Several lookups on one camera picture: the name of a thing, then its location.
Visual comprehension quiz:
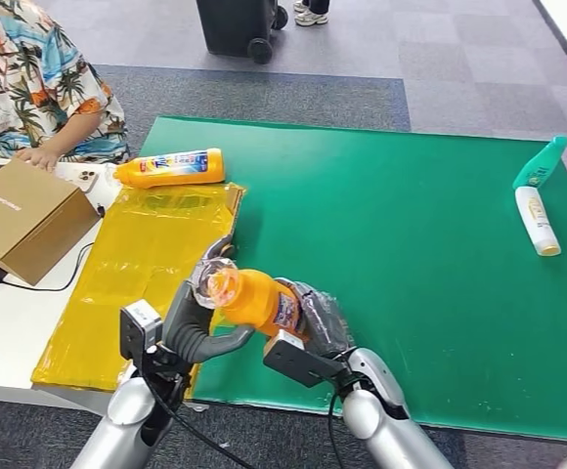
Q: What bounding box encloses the white smartphone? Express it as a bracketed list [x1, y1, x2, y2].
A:
[54, 160, 102, 194]

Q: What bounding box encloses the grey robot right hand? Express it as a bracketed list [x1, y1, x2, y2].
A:
[275, 277, 358, 362]

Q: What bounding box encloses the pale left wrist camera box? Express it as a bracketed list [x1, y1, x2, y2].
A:
[119, 298, 164, 364]

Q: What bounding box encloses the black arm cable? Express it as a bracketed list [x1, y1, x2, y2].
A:
[139, 352, 256, 469]
[327, 381, 358, 469]

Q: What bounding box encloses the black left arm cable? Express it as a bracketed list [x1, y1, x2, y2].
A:
[139, 352, 256, 469]

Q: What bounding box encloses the yellow plastic-wrapped cardboard sheet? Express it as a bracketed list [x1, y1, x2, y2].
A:
[31, 182, 246, 394]

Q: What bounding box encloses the thin black table cable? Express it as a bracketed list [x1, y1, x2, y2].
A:
[0, 204, 107, 293]

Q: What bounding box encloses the person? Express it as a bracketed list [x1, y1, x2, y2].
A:
[0, 0, 132, 174]
[293, 0, 331, 27]

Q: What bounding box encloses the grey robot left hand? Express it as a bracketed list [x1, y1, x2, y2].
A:
[163, 235, 256, 365]

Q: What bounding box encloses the green table mat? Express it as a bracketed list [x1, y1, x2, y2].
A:
[138, 115, 567, 446]

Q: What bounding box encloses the orange detergent bottle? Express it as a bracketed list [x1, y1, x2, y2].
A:
[112, 147, 226, 191]

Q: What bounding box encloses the person's hand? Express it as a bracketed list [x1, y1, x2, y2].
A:
[14, 145, 61, 174]

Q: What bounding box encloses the white bottle with gold cap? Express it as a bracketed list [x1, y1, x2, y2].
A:
[515, 186, 562, 258]

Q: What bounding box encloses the teal green bottle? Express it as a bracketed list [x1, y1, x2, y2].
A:
[512, 135, 567, 192]

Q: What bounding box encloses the orange bottle with clear cap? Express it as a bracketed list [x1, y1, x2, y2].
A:
[189, 256, 310, 342]

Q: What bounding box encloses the black wheeled bin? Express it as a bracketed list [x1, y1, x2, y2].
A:
[194, 0, 290, 65]

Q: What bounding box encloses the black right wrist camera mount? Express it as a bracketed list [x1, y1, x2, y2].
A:
[262, 329, 349, 390]

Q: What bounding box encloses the brown cardboard box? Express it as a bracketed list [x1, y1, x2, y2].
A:
[0, 157, 102, 286]

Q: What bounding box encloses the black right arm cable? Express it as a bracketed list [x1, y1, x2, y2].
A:
[327, 381, 358, 469]

